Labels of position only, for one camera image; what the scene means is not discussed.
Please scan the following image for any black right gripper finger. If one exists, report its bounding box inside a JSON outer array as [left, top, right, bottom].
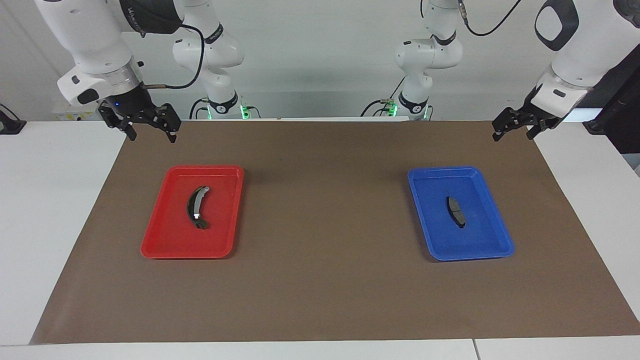
[[150, 103, 182, 144], [98, 105, 137, 141]]

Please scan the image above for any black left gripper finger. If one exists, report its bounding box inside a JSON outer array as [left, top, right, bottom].
[[492, 107, 526, 142], [526, 120, 551, 140]]

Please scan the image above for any curved metal brake shoe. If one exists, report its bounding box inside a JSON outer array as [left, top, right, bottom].
[[186, 185, 211, 231]]

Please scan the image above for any grey brake pad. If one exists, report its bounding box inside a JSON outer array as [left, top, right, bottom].
[[446, 195, 467, 229]]

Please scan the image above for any white box yellow label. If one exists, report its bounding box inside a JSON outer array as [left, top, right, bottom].
[[52, 97, 108, 122]]

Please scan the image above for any red plastic tray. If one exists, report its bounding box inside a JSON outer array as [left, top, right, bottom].
[[140, 165, 245, 260]]

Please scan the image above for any blue plastic tray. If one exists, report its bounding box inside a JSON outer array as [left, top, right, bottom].
[[407, 166, 515, 262]]

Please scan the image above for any brown table mat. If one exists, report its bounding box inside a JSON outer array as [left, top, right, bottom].
[[30, 120, 640, 346]]

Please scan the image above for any black right base cable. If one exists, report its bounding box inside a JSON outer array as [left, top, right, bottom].
[[189, 97, 211, 120]]

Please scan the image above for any black base cable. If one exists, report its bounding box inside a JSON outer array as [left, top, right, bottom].
[[361, 75, 407, 118], [189, 97, 211, 120]]

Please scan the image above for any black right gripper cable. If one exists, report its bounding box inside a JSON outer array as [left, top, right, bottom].
[[142, 22, 206, 90]]

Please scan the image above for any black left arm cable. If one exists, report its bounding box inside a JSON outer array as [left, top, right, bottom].
[[457, 0, 523, 37]]

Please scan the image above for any black left base cable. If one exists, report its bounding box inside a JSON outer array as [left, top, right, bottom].
[[361, 75, 407, 118]]

